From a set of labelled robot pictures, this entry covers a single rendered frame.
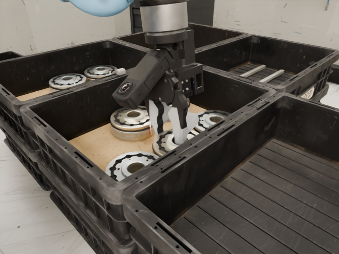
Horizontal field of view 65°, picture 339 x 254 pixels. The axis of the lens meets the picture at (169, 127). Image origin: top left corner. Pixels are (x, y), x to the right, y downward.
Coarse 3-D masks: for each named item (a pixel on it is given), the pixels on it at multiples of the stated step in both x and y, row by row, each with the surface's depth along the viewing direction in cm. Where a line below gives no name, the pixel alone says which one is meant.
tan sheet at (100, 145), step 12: (192, 108) 68; (96, 132) 59; (108, 132) 59; (72, 144) 55; (84, 144) 55; (96, 144) 55; (108, 144) 55; (120, 144) 55; (132, 144) 55; (144, 144) 55; (96, 156) 52; (108, 156) 52
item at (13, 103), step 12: (60, 48) 79; (72, 48) 80; (132, 48) 80; (12, 60) 70; (0, 84) 56; (84, 84) 56; (0, 96) 54; (12, 96) 51; (48, 96) 51; (12, 108) 50
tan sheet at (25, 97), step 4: (48, 88) 79; (32, 92) 77; (36, 92) 77; (40, 92) 77; (44, 92) 77; (48, 92) 77; (20, 96) 74; (24, 96) 74; (28, 96) 74; (32, 96) 74; (36, 96) 74; (20, 100) 72; (24, 100) 72
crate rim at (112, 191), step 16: (112, 80) 58; (240, 80) 58; (64, 96) 52; (32, 112) 46; (240, 112) 46; (32, 128) 45; (48, 128) 41; (208, 128) 41; (48, 144) 41; (64, 144) 38; (192, 144) 38; (64, 160) 38; (80, 160) 35; (160, 160) 35; (96, 176) 32; (128, 176) 32; (144, 176) 32; (112, 192) 30
